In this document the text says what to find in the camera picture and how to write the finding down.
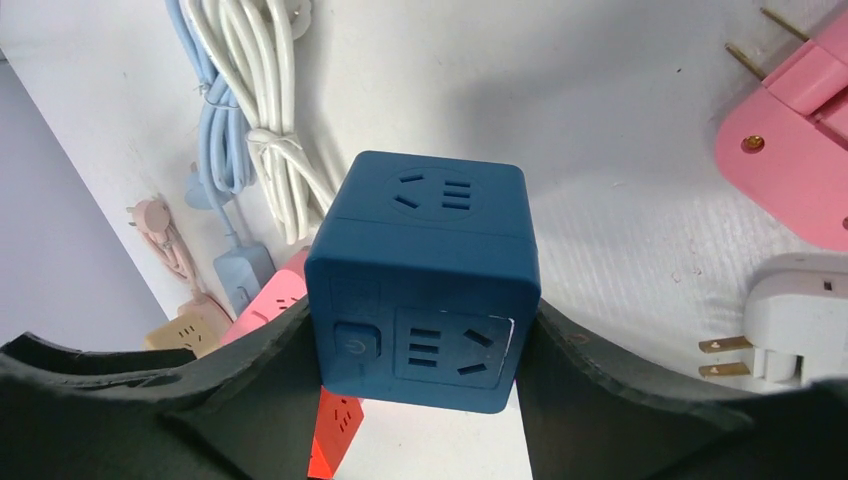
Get beige cube socket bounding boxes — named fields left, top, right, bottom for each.
left=144, top=313, right=221, bottom=358

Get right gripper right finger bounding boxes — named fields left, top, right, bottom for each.
left=516, top=302, right=847, bottom=479

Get light blue cable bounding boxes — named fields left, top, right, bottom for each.
left=163, top=0, right=258, bottom=253

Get pink coiled cable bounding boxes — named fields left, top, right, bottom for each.
left=125, top=197, right=233, bottom=326

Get pink plug adapter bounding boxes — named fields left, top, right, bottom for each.
left=714, top=8, right=847, bottom=252

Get white power strip cable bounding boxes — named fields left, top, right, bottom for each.
left=177, top=0, right=337, bottom=246

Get light blue plug box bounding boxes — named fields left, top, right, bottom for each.
left=213, top=243, right=276, bottom=317

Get pink triangular power strip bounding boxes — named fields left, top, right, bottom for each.
left=221, top=247, right=309, bottom=345

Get red cube socket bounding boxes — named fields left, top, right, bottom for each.
left=308, top=389, right=364, bottom=479

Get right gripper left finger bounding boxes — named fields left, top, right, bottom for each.
left=1, top=300, right=321, bottom=479

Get blue cube socket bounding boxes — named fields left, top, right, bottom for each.
left=304, top=151, right=541, bottom=414

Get white plug adapter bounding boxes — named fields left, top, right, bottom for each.
left=698, top=254, right=847, bottom=394

